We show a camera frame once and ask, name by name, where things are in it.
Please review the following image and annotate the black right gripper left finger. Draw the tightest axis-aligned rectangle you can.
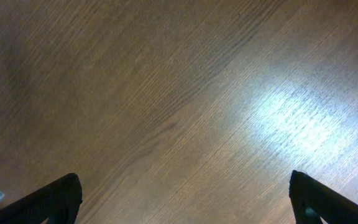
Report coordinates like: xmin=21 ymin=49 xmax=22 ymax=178
xmin=0 ymin=173 xmax=82 ymax=224

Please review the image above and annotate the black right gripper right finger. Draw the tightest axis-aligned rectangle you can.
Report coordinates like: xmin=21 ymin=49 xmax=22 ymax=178
xmin=289 ymin=170 xmax=358 ymax=224

